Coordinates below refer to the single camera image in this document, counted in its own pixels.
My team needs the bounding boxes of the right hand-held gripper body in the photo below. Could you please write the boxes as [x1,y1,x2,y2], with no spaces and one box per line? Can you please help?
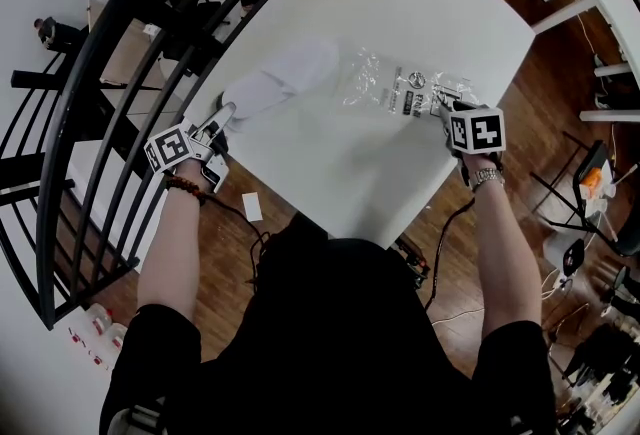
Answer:
[442,105,508,190]

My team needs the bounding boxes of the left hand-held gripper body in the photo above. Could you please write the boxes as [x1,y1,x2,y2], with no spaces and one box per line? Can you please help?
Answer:
[143,122,232,195]

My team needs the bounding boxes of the clear plastic bag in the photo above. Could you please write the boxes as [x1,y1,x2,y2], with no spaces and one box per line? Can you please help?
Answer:
[338,46,487,123]

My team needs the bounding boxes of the person's right forearm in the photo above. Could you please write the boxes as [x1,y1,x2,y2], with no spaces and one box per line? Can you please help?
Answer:
[469,175,545,339]

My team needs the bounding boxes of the person's left forearm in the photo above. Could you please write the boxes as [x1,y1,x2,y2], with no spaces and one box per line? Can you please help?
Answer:
[135,172,212,324]

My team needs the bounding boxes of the silver wristwatch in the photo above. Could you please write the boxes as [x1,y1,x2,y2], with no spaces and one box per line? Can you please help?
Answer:
[469,166,506,193]

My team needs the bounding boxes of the white paper card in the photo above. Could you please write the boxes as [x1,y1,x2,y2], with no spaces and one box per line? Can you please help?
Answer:
[241,192,264,223]

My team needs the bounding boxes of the beige wooden desk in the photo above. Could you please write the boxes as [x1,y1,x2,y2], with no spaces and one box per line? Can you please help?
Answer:
[87,0,166,89]

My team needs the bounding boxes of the black office chair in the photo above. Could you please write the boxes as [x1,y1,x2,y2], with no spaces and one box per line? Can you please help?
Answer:
[194,0,231,27]

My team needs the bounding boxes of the black folding stand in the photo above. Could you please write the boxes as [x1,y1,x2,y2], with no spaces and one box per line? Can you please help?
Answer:
[529,130,640,257]

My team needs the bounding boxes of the black metal railing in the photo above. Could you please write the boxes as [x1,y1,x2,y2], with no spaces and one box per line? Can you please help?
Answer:
[0,0,351,332]

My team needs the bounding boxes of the orange object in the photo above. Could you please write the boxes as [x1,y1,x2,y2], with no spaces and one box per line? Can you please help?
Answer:
[582,167,604,197]

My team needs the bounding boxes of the white bin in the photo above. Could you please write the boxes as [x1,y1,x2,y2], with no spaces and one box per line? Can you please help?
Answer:
[542,230,576,274]

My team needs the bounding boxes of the black floor power strip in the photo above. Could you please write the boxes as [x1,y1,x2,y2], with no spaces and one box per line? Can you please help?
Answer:
[394,237,431,289]

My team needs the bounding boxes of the plastic bottle red cap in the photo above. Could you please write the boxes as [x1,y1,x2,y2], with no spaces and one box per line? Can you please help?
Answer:
[103,321,130,352]
[85,302,115,333]

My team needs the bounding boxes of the person's black shirt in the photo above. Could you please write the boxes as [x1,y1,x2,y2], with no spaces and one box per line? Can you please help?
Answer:
[99,211,557,435]

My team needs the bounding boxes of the dark equipment pile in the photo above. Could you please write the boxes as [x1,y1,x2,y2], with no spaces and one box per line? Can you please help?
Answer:
[564,317,640,424]

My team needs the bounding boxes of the brown beaded bracelet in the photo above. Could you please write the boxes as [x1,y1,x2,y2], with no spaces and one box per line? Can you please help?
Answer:
[164,175,209,208]

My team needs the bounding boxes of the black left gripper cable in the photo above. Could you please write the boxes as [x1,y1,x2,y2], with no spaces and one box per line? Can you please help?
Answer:
[204,195,274,289]

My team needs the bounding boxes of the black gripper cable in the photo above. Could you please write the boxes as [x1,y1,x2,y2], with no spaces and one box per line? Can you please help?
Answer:
[204,195,274,289]
[423,196,476,310]

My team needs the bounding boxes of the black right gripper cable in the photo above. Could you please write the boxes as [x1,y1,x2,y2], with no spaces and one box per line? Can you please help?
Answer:
[423,196,476,310]

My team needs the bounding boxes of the white floor cable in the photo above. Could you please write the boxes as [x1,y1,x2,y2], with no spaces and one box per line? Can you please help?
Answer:
[429,305,484,327]

